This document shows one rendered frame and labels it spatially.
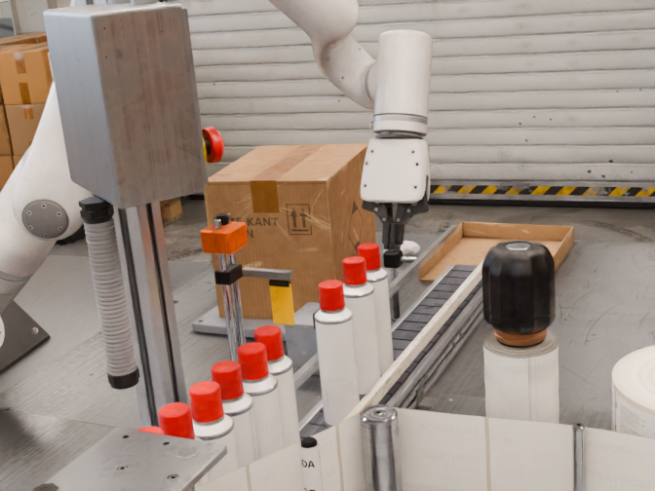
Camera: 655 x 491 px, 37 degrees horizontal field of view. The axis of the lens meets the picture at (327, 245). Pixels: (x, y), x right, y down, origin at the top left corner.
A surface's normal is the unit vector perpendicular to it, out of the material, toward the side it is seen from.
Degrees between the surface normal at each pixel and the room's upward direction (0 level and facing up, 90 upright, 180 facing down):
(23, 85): 91
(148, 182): 90
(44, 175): 77
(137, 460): 0
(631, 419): 90
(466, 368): 0
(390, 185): 68
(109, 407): 0
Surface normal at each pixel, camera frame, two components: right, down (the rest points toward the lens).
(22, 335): 0.63, -0.65
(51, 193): 0.18, 0.17
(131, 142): 0.51, 0.22
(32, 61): -0.31, 0.30
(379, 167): -0.43, -0.04
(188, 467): -0.08, -0.95
